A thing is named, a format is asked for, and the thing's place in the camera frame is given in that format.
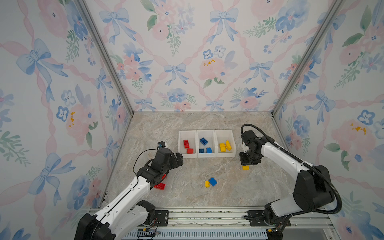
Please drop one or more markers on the right white bin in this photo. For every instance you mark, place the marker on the right white bin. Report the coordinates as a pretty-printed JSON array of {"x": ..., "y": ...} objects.
[{"x": 221, "y": 136}]

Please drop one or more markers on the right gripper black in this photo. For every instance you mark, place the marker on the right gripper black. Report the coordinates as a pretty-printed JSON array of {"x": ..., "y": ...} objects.
[{"x": 244, "y": 162}]

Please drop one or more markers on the right corner aluminium post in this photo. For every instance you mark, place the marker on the right corner aluminium post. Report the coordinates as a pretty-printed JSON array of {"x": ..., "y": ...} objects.
[{"x": 330, "y": 16}]

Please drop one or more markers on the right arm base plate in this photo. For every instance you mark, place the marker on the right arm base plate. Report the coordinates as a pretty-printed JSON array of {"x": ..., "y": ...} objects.
[{"x": 258, "y": 218}]

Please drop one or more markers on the middle white bin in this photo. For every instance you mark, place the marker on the middle white bin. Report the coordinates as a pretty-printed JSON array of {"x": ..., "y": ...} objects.
[{"x": 210, "y": 137}]

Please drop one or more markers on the white bin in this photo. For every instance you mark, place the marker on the white bin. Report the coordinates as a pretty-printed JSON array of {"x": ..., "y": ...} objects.
[
  {"x": 191, "y": 136},
  {"x": 210, "y": 137},
  {"x": 221, "y": 136}
]

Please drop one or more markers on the aluminium rail frame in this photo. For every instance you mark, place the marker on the aluminium rail frame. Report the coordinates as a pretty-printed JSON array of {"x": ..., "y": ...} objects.
[{"x": 228, "y": 223}]

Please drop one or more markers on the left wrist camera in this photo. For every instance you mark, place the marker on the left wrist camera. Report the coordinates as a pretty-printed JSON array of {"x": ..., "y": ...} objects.
[{"x": 161, "y": 144}]

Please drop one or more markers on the left white bin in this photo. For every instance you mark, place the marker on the left white bin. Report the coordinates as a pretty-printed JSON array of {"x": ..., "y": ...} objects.
[{"x": 191, "y": 136}]

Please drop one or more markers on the yellow rounded lego brick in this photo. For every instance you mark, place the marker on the yellow rounded lego brick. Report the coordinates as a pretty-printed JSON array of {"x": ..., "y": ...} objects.
[{"x": 222, "y": 147}]

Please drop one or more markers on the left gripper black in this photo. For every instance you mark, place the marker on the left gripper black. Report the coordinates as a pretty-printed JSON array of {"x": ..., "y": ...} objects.
[{"x": 174, "y": 163}]

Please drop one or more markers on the red rounded lego brick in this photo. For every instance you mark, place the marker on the red rounded lego brick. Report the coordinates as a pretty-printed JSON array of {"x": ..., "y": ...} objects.
[{"x": 186, "y": 144}]

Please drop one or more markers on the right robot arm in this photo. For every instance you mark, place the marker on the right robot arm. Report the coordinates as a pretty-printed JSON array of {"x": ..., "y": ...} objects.
[{"x": 313, "y": 191}]

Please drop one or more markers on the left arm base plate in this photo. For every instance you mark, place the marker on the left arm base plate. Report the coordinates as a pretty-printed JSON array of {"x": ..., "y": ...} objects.
[{"x": 159, "y": 218}]

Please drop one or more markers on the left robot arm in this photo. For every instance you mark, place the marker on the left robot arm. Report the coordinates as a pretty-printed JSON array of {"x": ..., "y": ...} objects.
[{"x": 128, "y": 210}]

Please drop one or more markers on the blue lego brick small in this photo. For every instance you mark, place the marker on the blue lego brick small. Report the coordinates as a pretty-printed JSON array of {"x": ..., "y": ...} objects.
[{"x": 212, "y": 182}]

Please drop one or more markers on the corner aluminium post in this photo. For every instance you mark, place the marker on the corner aluminium post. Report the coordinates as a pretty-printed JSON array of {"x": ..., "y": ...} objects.
[
  {"x": 95, "y": 34},
  {"x": 330, "y": 16}
]

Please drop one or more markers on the left corner aluminium post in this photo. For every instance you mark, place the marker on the left corner aluminium post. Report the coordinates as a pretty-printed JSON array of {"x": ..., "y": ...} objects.
[{"x": 95, "y": 34}]

